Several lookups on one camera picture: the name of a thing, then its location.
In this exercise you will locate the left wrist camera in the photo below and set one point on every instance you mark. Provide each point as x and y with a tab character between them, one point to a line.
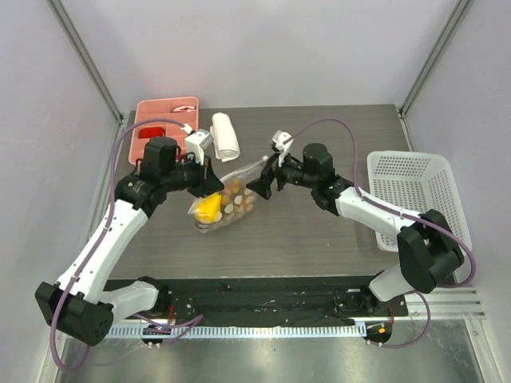
196	142

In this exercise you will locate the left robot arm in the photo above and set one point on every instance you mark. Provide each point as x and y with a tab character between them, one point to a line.
77	304

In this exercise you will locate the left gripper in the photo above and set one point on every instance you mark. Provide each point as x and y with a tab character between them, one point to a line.
207	181

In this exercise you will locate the pink compartment tray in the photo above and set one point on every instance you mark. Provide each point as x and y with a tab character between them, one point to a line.
162	109

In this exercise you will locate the yellow fake pear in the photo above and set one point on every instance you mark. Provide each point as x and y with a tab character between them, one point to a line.
208	209

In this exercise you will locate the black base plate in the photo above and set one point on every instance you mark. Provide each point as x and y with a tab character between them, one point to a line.
270	302

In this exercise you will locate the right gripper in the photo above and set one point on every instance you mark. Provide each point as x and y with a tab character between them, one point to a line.
275	177

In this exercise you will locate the white perforated basket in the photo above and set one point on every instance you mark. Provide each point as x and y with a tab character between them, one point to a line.
418	181

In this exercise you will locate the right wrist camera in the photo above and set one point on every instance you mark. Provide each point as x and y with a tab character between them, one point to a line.
281	143

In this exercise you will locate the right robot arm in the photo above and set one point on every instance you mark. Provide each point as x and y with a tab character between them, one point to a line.
428	253

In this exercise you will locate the red white item in tray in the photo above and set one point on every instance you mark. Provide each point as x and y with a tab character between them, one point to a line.
184	109

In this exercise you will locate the rolled white towel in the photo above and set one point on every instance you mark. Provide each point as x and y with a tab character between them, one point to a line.
224	137

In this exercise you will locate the polka dot zip top bag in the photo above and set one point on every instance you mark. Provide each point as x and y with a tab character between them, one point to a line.
237	200

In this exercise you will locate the aluminium rail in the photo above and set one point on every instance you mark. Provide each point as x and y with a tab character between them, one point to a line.
372	329

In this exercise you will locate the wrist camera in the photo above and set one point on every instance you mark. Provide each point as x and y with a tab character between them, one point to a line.
196	142
281	143

